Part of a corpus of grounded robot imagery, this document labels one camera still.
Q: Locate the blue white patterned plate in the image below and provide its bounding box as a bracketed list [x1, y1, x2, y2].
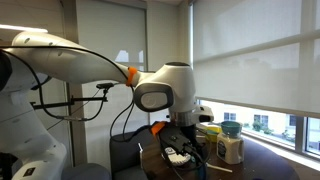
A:
[164, 146, 193, 167]

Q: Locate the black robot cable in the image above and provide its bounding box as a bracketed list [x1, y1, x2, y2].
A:
[0, 45, 212, 180]

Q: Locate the white building outside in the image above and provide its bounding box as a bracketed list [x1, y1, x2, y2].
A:
[222, 110, 320, 149]

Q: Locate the white roller blind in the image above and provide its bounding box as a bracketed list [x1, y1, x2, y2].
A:
[192, 0, 320, 119]

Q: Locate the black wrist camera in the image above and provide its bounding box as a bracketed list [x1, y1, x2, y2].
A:
[159, 127, 188, 156]

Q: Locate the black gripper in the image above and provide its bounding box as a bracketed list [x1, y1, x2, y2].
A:
[179, 123, 199, 155]

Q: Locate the black leather chair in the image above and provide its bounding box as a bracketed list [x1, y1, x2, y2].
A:
[109, 125, 158, 180]

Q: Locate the grey sofa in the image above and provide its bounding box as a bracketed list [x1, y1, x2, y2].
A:
[61, 162, 113, 180]

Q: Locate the jar with teal lid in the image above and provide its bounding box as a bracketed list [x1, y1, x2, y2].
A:
[216, 120, 246, 165]

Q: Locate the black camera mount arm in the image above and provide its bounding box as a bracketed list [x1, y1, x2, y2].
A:
[29, 82, 115, 112]

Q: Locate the yellow bowl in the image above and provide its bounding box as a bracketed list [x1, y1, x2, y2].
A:
[199, 121, 223, 144]

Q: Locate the orange cable strap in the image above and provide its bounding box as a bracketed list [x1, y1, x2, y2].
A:
[125, 66, 139, 88]
[150, 121, 167, 137]

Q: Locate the window frame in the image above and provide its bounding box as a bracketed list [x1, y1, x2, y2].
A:
[195, 96, 320, 162]

